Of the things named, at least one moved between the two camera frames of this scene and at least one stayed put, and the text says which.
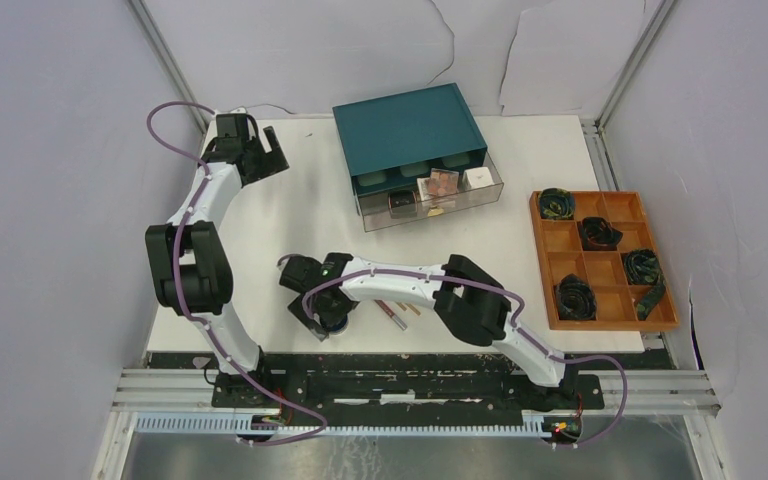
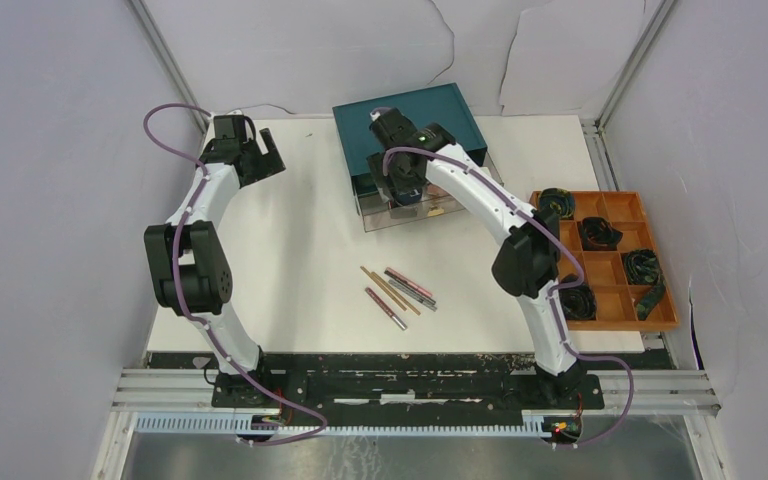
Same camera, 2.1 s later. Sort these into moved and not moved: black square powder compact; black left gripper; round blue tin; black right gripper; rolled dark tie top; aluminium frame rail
Moved: black right gripper; round blue tin
Not moved: aluminium frame rail; black square powder compact; black left gripper; rolled dark tie top
